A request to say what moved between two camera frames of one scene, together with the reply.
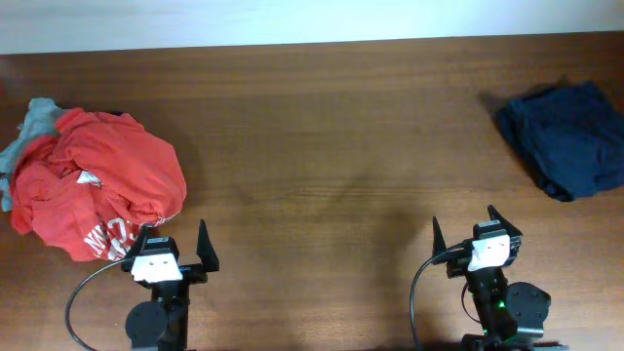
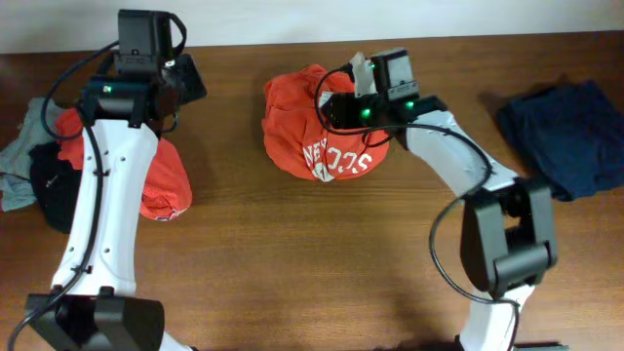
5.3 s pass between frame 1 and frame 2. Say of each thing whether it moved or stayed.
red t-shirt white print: moved
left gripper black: moved
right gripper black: moved
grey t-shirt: stayed
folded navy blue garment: stayed
